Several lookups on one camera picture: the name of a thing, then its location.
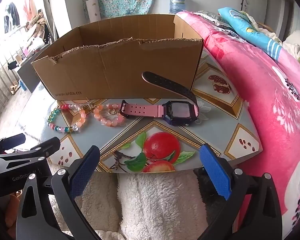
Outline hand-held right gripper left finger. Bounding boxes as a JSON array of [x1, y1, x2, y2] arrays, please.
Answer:
[[16, 145, 102, 240]]

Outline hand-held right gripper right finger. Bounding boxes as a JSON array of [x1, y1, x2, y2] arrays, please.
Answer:
[[199, 144, 283, 240]]

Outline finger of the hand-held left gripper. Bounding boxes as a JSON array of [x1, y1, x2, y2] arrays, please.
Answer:
[[0, 133, 26, 157], [0, 137, 61, 167]]

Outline multicolour bead bracelet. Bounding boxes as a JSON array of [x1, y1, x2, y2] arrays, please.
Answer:
[[47, 102, 93, 133]]

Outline pink bead bracelet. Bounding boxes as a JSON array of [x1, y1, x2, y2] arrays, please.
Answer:
[[92, 103, 127, 128]]

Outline pink and black watch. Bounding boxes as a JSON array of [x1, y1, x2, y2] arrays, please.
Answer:
[[120, 71, 200, 127]]

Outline brown cardboard box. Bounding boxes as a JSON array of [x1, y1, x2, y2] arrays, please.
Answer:
[[31, 14, 204, 100]]

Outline white fluffy clothing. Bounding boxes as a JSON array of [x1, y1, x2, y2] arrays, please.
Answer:
[[47, 165, 208, 240]]

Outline dark grey cabinet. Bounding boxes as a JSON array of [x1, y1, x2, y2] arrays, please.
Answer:
[[17, 64, 44, 93]]

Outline pink floral blanket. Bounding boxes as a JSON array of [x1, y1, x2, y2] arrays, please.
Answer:
[[176, 11, 300, 240]]

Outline dark hanging clothes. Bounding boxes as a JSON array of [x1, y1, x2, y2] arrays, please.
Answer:
[[2, 1, 20, 33]]

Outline pink hanging clothes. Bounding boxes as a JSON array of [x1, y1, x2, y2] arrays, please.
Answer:
[[22, 0, 38, 18]]

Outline white paper roll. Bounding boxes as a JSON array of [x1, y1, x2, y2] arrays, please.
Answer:
[[86, 0, 102, 22]]

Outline pile of white clothes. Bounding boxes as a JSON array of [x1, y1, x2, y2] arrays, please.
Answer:
[[282, 30, 300, 65]]

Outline grey lace blanket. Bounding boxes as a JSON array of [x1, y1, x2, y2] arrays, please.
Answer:
[[195, 10, 230, 28]]

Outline blue water bottle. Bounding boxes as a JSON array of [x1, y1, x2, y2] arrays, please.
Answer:
[[169, 0, 187, 14]]

